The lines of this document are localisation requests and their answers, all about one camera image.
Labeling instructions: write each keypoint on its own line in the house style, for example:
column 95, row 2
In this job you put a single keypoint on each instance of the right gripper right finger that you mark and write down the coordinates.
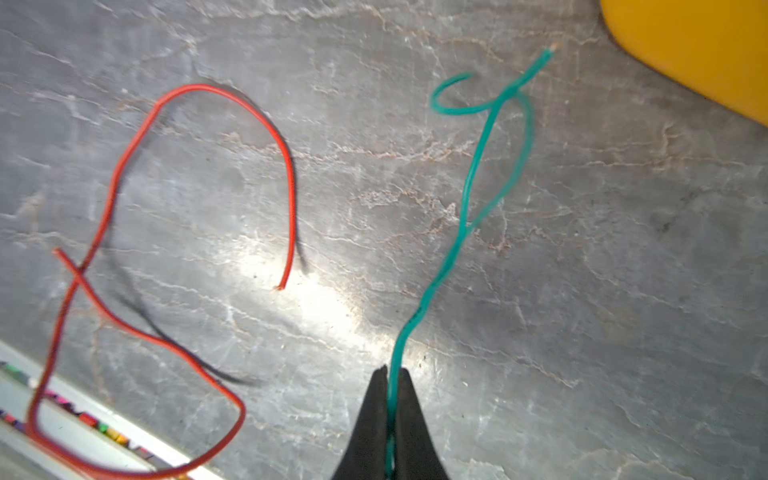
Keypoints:
column 415, row 456

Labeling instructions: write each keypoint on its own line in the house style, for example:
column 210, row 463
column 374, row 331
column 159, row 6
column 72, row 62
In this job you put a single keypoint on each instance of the yellow plastic bin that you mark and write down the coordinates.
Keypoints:
column 715, row 48

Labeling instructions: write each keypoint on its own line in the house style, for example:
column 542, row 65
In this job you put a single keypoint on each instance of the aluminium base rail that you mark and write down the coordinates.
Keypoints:
column 75, row 420

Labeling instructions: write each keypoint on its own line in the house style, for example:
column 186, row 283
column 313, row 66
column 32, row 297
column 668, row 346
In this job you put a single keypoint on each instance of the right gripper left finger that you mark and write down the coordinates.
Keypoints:
column 365, row 454

